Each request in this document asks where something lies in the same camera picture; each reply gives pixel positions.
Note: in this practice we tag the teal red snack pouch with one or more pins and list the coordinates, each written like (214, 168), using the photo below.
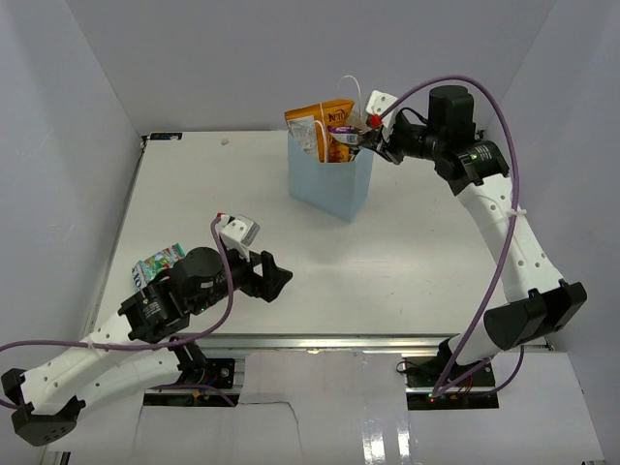
(145, 270)

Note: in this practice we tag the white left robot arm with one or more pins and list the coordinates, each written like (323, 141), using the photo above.
(137, 347)

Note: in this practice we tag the orange kettle chips bag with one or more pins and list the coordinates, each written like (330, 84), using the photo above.
(309, 127)

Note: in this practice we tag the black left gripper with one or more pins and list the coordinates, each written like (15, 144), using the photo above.
(269, 285)

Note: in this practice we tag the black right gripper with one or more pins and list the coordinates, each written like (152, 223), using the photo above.
(387, 147)

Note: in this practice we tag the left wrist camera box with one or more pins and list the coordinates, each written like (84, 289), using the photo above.
(237, 232)

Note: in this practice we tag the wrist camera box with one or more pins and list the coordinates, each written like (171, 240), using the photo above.
(375, 109)
(237, 232)

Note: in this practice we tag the light blue paper bag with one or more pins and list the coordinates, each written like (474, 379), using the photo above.
(339, 189)

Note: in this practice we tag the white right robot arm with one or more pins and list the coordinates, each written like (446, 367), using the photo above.
(539, 300)

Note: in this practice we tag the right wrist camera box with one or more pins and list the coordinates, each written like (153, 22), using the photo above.
(375, 109)

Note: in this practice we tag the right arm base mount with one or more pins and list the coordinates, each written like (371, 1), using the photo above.
(421, 374)

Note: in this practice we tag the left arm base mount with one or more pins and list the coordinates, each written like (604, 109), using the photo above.
(213, 372)

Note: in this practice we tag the purple candy bar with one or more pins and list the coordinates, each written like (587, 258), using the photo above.
(348, 135)

